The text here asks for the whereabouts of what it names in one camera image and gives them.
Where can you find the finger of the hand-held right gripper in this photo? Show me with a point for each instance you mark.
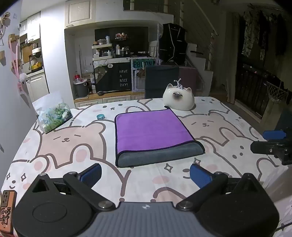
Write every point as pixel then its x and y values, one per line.
pixel 264 147
pixel 273 134

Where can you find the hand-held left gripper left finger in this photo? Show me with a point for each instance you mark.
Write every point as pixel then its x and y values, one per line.
pixel 91 175

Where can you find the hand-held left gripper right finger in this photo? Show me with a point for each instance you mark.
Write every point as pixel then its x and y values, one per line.
pixel 200 176

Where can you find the purple and grey towel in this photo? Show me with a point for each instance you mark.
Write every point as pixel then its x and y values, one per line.
pixel 148 130

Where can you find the bear print tablecloth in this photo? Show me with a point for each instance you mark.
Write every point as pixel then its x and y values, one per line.
pixel 68 141

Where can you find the black balcony railing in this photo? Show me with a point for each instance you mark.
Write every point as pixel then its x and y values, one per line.
pixel 251 88

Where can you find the small teal tape roll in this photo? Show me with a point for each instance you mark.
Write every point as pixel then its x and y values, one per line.
pixel 100 117

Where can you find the clear plastic bag of greens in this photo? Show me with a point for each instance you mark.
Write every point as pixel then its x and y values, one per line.
pixel 53 114

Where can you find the white cat-shaped ceramic bowl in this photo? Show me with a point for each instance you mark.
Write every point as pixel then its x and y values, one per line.
pixel 180 100

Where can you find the grey trash bin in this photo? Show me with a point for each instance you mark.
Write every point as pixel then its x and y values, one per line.
pixel 81 88

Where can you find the wooden tag with black characters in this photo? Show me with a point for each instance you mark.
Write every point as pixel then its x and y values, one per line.
pixel 8 212

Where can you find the small silver figurine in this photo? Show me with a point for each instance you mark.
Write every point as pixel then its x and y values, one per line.
pixel 178 84

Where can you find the dark purple chair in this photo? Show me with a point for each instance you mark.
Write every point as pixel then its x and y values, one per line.
pixel 190 78

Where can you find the white staircase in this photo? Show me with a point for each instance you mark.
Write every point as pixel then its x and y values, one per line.
pixel 200 66

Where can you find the black printed cabinet curtain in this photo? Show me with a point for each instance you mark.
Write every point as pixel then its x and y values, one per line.
pixel 116 77

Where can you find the dark chair back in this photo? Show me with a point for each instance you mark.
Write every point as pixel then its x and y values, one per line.
pixel 160 79

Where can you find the hanging dark clothes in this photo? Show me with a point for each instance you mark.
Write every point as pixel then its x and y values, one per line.
pixel 262 29

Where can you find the green sign plate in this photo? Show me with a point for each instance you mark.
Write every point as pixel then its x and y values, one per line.
pixel 141 63

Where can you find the white shelf rack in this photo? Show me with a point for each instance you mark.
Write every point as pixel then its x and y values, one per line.
pixel 102 51

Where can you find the black vest with white trim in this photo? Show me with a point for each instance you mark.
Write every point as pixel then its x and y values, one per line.
pixel 173 43

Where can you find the pink ribbon charm with pompom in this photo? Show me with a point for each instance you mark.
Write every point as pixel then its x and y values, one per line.
pixel 17 61

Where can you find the white upper cabinet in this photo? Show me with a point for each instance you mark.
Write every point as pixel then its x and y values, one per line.
pixel 79 12

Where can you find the white perforated frame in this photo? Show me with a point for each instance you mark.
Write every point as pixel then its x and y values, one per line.
pixel 137 82

